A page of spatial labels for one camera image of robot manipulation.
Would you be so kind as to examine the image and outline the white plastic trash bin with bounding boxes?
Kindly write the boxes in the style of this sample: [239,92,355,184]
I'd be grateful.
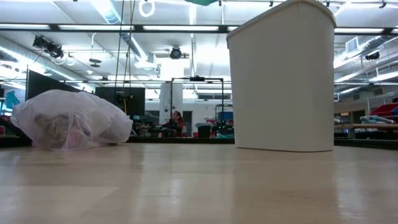
[226,0,337,153]

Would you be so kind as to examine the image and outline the teal trash bag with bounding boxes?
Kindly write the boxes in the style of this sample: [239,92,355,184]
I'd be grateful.
[185,0,220,7]

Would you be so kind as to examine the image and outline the pink bag with blue drawstring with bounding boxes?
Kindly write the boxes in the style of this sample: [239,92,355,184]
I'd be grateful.
[11,89,134,152]

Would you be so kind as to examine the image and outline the black waste bin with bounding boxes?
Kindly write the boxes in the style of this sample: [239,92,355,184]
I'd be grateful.
[194,122,213,139]

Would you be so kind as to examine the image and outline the person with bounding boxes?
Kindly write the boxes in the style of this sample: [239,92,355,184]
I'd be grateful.
[162,110,187,138]

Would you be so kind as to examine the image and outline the dark partition panel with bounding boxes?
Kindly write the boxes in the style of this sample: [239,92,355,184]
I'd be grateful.
[25,70,82,101]

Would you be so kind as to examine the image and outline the black ceiling spotlight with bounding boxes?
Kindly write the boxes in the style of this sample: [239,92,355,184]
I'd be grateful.
[32,35,65,60]

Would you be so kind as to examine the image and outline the pale grey roll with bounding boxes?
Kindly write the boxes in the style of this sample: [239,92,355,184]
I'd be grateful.
[359,115,389,125]

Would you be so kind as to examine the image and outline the teal hanging cloth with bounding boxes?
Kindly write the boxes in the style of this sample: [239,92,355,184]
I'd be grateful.
[5,90,21,110]

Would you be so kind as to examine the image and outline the red cloth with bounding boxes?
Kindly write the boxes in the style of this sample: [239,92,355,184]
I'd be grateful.
[369,103,398,118]

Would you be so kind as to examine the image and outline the black frame rig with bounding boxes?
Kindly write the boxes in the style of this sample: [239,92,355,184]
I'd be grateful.
[169,76,225,125]

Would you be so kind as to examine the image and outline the black aluminium table frame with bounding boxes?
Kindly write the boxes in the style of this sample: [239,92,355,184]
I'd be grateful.
[0,133,398,148]

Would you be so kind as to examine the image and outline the black ceiling dome camera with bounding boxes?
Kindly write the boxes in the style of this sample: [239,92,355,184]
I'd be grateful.
[169,46,183,60]

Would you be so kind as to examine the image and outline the hanging black cable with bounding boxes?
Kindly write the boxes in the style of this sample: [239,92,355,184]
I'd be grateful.
[123,0,137,94]
[114,0,125,94]

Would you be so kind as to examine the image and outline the white hanging ring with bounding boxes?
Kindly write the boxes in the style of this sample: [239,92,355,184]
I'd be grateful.
[138,0,156,18]

